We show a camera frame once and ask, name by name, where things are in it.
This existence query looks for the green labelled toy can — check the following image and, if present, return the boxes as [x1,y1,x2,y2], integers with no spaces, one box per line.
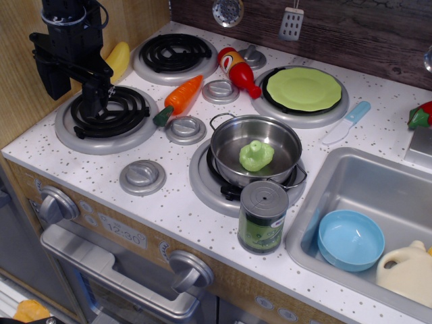
[238,181,289,254]

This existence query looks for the silver stovetop knob upper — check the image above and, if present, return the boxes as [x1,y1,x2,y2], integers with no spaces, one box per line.
[202,80,240,105]

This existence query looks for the red toy ketchup bottle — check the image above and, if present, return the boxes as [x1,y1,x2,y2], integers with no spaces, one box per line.
[217,47,262,99]

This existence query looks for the oven knob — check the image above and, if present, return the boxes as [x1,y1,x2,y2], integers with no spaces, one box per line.
[169,250,214,294]
[39,186,80,225]

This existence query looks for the silver stovetop knob back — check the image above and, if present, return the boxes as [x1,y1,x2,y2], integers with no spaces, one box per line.
[238,45,267,70]

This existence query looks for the green toy broccoli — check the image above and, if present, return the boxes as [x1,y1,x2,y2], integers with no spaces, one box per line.
[239,140,275,172]

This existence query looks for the hanging silver strainer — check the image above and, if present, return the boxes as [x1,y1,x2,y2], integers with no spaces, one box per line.
[212,0,244,28]

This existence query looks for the yellow object bottom left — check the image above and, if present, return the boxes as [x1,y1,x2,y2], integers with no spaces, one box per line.
[13,300,51,323]

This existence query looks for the silver stovetop knob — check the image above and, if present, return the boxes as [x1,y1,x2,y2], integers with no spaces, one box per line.
[165,116,207,145]
[238,45,267,70]
[202,80,240,105]
[119,160,167,196]

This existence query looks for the stainless steel pan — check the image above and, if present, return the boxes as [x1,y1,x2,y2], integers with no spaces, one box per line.
[210,113,302,188]

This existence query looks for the stove burner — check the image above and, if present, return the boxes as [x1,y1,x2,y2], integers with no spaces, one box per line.
[133,34,218,86]
[55,86,159,155]
[188,138,307,219]
[251,66,349,129]

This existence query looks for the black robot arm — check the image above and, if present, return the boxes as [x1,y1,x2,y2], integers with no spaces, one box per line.
[29,1,113,117]

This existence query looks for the red toy pepper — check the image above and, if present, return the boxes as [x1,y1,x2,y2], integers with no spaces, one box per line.
[407,101,432,129]

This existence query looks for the back left stove burner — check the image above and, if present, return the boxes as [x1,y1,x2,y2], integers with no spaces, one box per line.
[133,34,218,86]

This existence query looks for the green toy plate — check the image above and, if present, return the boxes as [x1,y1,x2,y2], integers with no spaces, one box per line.
[263,67,342,113]

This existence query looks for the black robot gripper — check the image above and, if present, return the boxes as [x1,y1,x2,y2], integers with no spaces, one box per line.
[29,24,113,119]

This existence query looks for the hanging silver spatula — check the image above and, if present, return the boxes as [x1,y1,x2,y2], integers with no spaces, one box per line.
[278,1,304,41]

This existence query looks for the silver oven door handle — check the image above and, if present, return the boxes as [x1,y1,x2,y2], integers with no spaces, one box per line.
[40,225,200,323]

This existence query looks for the yellow toy banana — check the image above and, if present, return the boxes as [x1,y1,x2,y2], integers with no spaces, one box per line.
[105,41,130,84]

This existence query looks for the silver stovetop knob front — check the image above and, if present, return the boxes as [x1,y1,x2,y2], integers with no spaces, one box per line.
[119,160,167,196]

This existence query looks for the cream toy jug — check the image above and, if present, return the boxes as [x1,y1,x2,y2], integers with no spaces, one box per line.
[375,240,431,307]

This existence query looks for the silver stovetop knob middle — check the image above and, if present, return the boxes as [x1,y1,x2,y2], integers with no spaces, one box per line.
[165,116,207,145]

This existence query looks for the right oven knob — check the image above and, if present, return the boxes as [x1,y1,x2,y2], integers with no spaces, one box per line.
[169,250,214,294]

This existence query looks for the left oven knob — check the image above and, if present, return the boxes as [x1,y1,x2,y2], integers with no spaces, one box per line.
[39,186,80,225]

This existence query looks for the silver toy sink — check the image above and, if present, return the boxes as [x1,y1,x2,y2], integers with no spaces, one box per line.
[286,148,431,323]

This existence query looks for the blue white toy knife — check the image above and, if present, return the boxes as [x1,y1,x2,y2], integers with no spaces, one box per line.
[321,101,371,145]

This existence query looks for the front left stove burner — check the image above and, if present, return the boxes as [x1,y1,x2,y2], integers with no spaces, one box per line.
[55,86,159,155]

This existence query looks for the oven clock display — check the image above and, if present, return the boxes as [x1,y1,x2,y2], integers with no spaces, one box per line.
[97,213,147,250]

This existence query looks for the orange toy carrot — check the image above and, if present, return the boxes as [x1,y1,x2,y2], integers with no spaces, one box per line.
[153,75,204,127]

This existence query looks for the front right stove burner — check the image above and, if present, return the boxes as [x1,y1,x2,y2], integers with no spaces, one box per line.
[188,138,307,219]

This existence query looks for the blue toy bowl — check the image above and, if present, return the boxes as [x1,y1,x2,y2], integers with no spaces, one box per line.
[317,210,385,272]

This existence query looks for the back right stove burner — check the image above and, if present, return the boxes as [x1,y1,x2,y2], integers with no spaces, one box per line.
[251,66,349,129]

